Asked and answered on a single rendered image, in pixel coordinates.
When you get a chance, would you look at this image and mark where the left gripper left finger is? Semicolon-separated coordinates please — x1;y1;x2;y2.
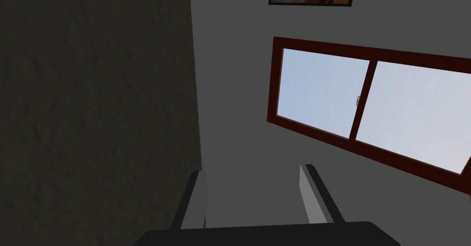
170;170;207;230

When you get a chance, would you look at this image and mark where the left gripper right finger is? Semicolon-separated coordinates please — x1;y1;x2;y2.
299;163;346;224

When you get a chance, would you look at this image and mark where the dark red framed window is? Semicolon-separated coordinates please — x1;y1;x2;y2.
266;36;471;196

